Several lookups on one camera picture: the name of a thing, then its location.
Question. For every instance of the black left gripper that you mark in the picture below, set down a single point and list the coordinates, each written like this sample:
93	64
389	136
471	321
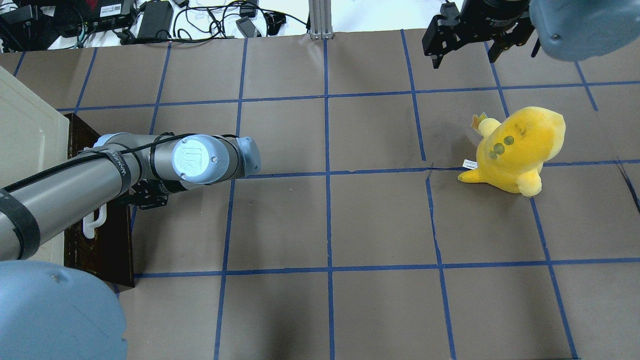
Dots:
150	194

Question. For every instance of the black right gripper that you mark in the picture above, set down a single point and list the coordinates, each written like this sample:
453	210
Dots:
486	9

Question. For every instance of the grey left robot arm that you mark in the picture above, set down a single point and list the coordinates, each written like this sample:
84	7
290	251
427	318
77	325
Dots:
52	312

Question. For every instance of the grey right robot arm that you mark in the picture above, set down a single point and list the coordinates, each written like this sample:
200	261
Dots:
567	30

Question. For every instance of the aluminium frame post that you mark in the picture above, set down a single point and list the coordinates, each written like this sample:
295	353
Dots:
320	20

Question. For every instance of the yellow plush dinosaur toy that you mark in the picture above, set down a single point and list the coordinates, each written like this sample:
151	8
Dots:
511	153

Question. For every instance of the dark brown wooden drawer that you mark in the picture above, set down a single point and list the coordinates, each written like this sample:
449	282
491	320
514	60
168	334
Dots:
109	255

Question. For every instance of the white sewn label on plush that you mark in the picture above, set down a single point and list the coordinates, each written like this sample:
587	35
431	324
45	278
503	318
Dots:
469	164

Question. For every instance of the white drawer handle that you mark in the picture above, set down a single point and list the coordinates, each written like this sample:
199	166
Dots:
94	220

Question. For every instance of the cardboard hang tag on plush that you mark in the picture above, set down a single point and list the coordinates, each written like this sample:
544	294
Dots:
476	120

